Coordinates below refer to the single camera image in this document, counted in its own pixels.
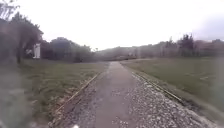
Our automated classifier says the wooden path edging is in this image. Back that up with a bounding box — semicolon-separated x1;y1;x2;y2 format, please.
133;71;184;104
48;72;101;128

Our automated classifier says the grass verge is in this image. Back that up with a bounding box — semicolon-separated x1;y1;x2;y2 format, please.
0;59;110;128

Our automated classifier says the grass field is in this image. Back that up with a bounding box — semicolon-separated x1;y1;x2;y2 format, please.
120;56;224;121

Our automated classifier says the row of trees and buildings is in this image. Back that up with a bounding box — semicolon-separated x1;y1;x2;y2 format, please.
94;33;224;62

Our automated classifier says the building behind trees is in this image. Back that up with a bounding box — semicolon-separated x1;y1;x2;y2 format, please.
0;18;45;62

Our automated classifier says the grey gravel path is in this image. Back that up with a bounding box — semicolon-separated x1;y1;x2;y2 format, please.
49;61;218;128

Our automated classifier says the tree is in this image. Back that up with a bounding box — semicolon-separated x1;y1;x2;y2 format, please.
0;1;44;65

